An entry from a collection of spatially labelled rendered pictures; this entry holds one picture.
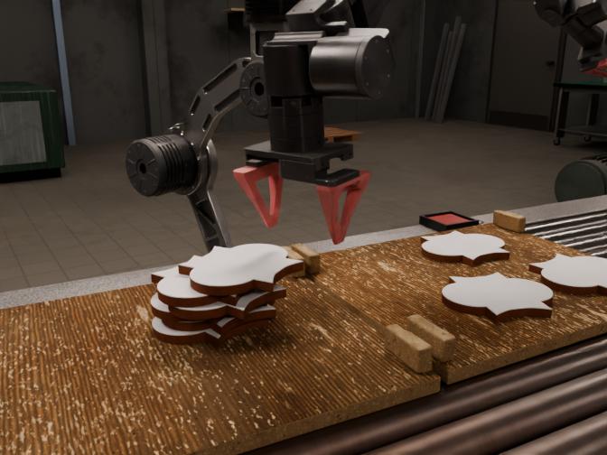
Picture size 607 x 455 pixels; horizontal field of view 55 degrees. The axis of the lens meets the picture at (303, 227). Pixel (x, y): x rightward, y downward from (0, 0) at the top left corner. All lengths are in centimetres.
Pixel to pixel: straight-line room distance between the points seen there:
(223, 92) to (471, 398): 131
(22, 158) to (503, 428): 587
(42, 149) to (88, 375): 567
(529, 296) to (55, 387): 52
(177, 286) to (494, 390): 33
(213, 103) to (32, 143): 454
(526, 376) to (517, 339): 4
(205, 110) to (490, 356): 134
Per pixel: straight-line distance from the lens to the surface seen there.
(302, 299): 72
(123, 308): 73
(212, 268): 63
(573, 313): 75
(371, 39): 54
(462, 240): 93
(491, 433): 55
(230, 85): 171
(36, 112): 618
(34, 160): 623
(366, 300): 72
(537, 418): 58
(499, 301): 72
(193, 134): 185
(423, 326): 60
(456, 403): 58
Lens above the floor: 123
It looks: 17 degrees down
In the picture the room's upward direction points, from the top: straight up
